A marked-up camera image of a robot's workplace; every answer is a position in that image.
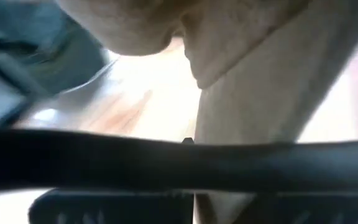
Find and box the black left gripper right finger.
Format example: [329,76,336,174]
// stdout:
[234,192,358,224]

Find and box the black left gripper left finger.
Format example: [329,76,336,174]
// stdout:
[28,189,195,224]

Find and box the beige baseball cap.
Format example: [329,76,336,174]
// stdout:
[54,0,358,224]

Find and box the dark green baseball cap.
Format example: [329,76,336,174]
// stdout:
[0,0,111,97]

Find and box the black looped gripper cable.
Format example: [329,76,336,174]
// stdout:
[0,126,358,194]

